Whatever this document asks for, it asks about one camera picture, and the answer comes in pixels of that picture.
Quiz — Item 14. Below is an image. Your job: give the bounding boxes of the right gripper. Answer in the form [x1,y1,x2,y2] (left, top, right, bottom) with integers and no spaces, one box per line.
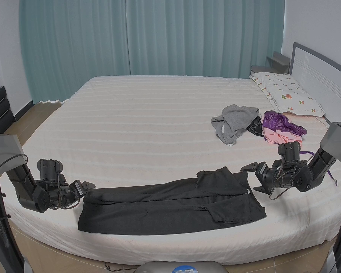
[241,162,282,194]

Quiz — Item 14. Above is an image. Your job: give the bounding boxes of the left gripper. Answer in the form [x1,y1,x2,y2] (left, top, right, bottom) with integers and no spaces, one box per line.
[60,181,96,207]

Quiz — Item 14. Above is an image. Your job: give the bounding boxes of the black T-shirt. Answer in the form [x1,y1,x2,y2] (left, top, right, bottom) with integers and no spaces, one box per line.
[77,167,267,235]

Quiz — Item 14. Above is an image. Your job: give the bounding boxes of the bed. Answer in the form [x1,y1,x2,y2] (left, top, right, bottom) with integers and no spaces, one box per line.
[0,42,341,267]

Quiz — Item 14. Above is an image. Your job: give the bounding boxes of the pink garment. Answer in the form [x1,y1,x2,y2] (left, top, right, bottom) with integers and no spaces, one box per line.
[263,127,303,145]

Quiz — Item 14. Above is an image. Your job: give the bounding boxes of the black patterned garment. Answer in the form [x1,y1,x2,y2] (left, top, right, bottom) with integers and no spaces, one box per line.
[246,116,264,137]

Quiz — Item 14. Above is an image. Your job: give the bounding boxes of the purple garment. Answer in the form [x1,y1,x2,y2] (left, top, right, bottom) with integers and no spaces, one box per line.
[261,111,339,187]

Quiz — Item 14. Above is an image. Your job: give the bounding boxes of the grey garment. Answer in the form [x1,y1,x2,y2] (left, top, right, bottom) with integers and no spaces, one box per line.
[211,105,260,147]

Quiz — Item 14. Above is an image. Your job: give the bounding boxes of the white printed pillow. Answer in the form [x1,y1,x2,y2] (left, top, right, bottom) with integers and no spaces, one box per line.
[249,72,326,117]

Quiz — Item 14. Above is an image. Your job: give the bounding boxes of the grey bedside table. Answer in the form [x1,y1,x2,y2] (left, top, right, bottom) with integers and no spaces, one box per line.
[251,51,290,75]

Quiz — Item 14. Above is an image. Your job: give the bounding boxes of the blue-green curtain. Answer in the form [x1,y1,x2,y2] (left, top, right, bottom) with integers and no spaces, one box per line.
[125,0,285,79]
[18,0,130,104]

